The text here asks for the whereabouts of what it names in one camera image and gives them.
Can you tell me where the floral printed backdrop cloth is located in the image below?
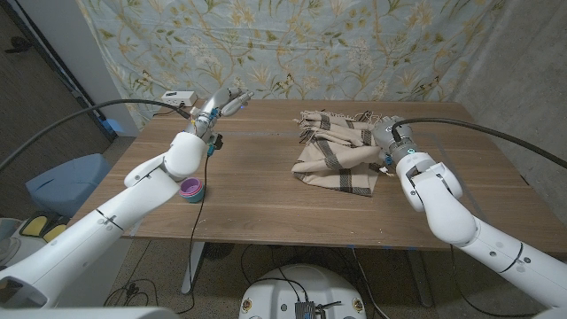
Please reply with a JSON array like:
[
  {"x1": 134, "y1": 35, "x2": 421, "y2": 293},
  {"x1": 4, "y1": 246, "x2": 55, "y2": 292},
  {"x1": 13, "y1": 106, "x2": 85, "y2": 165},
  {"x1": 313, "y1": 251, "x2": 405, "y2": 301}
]
[{"x1": 77, "y1": 0, "x2": 506, "y2": 129}]

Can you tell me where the small black electronics box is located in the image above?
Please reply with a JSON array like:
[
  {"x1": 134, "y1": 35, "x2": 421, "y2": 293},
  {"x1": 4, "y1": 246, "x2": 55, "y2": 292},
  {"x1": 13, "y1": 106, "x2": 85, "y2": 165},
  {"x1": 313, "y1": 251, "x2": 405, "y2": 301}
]
[{"x1": 294, "y1": 300, "x2": 327, "y2": 319}]

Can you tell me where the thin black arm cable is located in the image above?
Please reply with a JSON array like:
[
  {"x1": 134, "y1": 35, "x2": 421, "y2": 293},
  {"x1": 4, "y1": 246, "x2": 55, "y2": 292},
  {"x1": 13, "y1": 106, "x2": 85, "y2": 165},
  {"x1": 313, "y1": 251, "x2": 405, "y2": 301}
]
[
  {"x1": 176, "y1": 152, "x2": 211, "y2": 315},
  {"x1": 449, "y1": 243, "x2": 550, "y2": 318}
]

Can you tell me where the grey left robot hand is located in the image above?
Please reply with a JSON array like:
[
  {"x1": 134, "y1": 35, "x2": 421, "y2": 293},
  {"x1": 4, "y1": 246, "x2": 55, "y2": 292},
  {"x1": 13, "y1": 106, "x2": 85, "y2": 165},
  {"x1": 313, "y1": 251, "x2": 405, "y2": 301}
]
[{"x1": 184, "y1": 86, "x2": 255, "y2": 143}]

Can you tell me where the black door handle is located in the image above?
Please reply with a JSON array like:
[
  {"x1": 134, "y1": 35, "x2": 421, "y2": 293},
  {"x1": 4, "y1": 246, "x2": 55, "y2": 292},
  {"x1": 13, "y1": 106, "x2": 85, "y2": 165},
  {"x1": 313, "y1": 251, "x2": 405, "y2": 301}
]
[{"x1": 4, "y1": 35, "x2": 32, "y2": 54}]

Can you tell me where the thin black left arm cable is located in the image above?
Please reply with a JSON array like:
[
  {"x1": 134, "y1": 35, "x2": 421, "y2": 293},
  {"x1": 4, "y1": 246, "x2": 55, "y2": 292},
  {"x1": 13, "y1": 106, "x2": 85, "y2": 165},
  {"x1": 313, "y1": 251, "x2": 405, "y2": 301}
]
[{"x1": 176, "y1": 152, "x2": 211, "y2": 315}]

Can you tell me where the grey metal table leg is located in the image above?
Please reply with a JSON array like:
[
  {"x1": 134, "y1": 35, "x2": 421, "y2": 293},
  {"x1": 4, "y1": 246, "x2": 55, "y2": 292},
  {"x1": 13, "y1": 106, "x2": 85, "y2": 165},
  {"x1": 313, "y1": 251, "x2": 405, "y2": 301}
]
[
  {"x1": 406, "y1": 250, "x2": 434, "y2": 307},
  {"x1": 181, "y1": 241, "x2": 207, "y2": 295}
]

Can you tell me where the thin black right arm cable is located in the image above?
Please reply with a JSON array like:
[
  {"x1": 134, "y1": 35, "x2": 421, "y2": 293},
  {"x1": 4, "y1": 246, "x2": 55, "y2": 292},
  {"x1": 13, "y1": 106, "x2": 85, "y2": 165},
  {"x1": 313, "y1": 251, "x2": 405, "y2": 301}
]
[{"x1": 449, "y1": 243, "x2": 550, "y2": 318}]

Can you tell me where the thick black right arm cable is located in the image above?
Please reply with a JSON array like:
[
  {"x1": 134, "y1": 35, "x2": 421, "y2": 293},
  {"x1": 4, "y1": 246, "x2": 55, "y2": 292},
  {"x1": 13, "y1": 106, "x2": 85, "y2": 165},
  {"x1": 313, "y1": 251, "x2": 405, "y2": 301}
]
[{"x1": 391, "y1": 117, "x2": 567, "y2": 170}]

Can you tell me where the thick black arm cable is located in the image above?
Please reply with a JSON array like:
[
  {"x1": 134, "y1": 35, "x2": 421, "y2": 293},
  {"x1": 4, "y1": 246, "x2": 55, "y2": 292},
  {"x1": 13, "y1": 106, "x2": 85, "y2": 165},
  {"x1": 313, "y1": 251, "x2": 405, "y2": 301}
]
[
  {"x1": 391, "y1": 117, "x2": 567, "y2": 170},
  {"x1": 0, "y1": 98, "x2": 192, "y2": 173}
]

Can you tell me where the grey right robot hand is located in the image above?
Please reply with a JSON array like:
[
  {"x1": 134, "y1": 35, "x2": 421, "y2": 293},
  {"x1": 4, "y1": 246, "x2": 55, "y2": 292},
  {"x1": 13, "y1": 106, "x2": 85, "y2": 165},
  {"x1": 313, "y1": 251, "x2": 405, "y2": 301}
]
[{"x1": 370, "y1": 115, "x2": 420, "y2": 166}]

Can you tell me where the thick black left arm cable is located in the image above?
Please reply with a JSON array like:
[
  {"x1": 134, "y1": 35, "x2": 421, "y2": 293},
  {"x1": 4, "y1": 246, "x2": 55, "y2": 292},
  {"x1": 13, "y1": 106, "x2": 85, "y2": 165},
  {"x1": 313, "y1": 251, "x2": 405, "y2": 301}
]
[{"x1": 0, "y1": 98, "x2": 192, "y2": 173}]

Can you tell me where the white robot torso base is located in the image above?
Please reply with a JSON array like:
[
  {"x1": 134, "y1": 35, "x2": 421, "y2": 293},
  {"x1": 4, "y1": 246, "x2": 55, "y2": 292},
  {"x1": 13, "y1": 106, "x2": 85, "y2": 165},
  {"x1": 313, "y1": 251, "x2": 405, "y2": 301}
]
[{"x1": 238, "y1": 264, "x2": 368, "y2": 319}]

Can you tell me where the beige plaid fringed scarf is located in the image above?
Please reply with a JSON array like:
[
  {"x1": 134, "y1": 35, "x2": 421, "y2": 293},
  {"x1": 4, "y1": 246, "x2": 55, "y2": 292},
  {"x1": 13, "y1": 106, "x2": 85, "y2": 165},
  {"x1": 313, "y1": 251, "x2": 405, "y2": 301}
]
[{"x1": 291, "y1": 110, "x2": 395, "y2": 198}]

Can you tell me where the blue padded stool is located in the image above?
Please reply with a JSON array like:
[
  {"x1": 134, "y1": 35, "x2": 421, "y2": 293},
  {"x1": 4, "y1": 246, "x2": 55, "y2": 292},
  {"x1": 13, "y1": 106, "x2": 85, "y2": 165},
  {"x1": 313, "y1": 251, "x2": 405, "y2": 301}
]
[{"x1": 25, "y1": 152, "x2": 113, "y2": 218}]

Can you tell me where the white power strip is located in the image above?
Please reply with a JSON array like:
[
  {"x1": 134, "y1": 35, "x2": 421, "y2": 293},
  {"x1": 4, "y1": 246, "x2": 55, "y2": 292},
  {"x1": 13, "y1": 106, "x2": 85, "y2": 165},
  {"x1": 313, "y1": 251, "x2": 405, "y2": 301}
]
[{"x1": 160, "y1": 90, "x2": 198, "y2": 108}]

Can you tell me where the black power strip cord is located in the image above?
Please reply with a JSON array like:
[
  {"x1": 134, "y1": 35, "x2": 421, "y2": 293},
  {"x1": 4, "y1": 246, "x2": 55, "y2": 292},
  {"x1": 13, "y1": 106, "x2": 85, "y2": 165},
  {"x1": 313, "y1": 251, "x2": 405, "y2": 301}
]
[{"x1": 152, "y1": 104, "x2": 185, "y2": 118}]

